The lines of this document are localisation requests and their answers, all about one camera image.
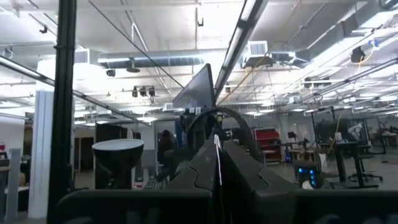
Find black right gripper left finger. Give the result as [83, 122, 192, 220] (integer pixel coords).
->
[55, 139, 218, 224]

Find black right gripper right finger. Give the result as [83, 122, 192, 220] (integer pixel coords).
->
[221, 139, 398, 224]

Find person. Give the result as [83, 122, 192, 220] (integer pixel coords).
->
[157, 129, 177, 182]

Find red shelf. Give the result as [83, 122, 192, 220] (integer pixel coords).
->
[254, 126, 283, 165]

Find black keyboard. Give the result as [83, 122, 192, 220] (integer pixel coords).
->
[143, 177, 168, 190]

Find black computer tower blue lights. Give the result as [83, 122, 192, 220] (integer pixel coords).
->
[293, 159, 323, 190]

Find black desk lamp white inside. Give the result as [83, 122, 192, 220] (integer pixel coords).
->
[91, 138, 146, 190]

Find tilted black monitor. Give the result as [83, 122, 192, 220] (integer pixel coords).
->
[172, 63, 218, 110]

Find black standing desk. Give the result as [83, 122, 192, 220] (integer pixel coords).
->
[320, 140, 388, 189]

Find ceiling air vent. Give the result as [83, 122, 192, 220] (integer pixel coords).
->
[242, 40, 297, 68]

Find long ceiling light fixture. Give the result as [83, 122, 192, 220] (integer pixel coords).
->
[213, 0, 269, 98]

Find white pillar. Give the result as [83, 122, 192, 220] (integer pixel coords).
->
[27, 89, 55, 219]

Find ceiling camera cluster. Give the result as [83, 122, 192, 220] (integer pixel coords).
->
[131, 85, 156, 104]

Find silver ceiling duct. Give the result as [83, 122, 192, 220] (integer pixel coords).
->
[97, 49, 206, 70]

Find thin black diagonal cable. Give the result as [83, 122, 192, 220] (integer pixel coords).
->
[88, 0, 185, 90]

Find black aluminium table frame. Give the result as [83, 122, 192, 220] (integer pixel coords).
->
[46, 0, 78, 224]

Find ceiling device with yellow cable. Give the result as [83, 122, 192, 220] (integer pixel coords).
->
[350, 45, 376, 64]

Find white post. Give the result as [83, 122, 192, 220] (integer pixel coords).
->
[5, 148, 22, 222]

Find grey overhead rail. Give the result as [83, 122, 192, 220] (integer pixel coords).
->
[0, 55, 152, 127]

